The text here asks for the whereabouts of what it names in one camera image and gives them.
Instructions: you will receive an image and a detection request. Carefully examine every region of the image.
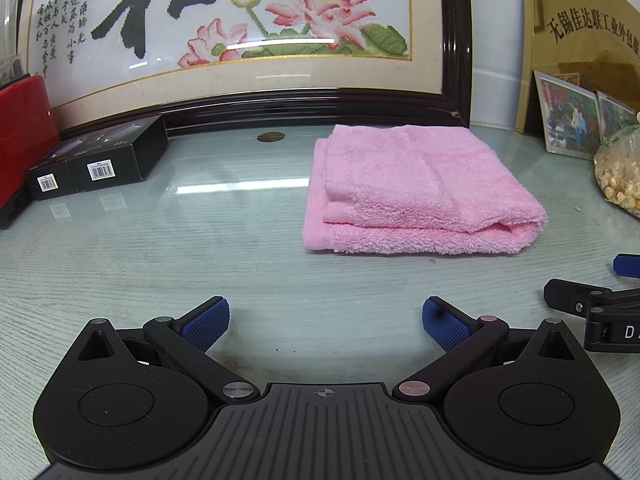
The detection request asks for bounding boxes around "small black box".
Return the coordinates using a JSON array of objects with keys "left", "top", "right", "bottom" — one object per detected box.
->
[{"left": 23, "top": 135, "right": 82, "bottom": 202}]

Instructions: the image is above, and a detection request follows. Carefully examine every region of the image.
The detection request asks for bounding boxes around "clear blender jar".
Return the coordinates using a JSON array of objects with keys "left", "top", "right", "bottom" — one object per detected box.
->
[{"left": 0, "top": 0, "right": 25, "bottom": 89}]

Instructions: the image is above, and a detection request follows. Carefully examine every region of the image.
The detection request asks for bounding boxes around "long black box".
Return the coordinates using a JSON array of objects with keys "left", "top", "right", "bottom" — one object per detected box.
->
[{"left": 65, "top": 115, "right": 170, "bottom": 194}]

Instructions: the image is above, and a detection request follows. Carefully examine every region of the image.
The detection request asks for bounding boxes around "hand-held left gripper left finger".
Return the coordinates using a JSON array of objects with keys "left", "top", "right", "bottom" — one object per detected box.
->
[{"left": 75, "top": 296, "right": 258, "bottom": 407}]

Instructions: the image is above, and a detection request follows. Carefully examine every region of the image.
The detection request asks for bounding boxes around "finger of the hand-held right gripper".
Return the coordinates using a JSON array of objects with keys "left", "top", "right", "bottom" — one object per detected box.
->
[
  {"left": 544, "top": 278, "right": 640, "bottom": 317},
  {"left": 612, "top": 254, "right": 640, "bottom": 281}
]

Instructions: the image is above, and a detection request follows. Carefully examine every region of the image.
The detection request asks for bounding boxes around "small photo frame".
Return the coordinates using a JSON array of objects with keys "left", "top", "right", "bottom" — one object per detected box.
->
[{"left": 595, "top": 91, "right": 639, "bottom": 147}]

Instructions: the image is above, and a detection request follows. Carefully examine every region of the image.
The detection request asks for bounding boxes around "red blender base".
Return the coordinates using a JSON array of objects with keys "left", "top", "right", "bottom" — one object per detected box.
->
[{"left": 0, "top": 74, "right": 62, "bottom": 231}]

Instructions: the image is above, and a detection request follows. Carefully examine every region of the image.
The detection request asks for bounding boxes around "clear bag of snacks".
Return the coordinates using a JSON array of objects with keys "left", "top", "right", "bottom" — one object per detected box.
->
[{"left": 593, "top": 121, "right": 640, "bottom": 219}]

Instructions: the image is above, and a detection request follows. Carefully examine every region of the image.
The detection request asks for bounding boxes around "gold plaque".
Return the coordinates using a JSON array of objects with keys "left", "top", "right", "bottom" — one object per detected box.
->
[{"left": 515, "top": 0, "right": 640, "bottom": 137}]

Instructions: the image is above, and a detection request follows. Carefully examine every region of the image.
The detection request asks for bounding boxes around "silver photo frame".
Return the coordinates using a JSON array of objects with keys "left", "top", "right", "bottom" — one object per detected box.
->
[{"left": 532, "top": 70, "right": 602, "bottom": 161}]

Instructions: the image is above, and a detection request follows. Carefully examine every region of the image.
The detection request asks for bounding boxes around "framed lotus cross-stitch picture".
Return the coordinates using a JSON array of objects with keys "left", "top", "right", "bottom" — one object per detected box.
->
[{"left": 15, "top": 0, "right": 474, "bottom": 134}]

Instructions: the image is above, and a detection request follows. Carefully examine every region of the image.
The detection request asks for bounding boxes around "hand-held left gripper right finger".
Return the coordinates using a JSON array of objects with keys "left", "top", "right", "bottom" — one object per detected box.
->
[{"left": 391, "top": 296, "right": 587, "bottom": 407}]

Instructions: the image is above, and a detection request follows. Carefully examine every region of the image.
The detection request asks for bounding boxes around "pink towel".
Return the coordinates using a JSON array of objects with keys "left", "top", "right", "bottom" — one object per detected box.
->
[{"left": 301, "top": 123, "right": 550, "bottom": 257}]

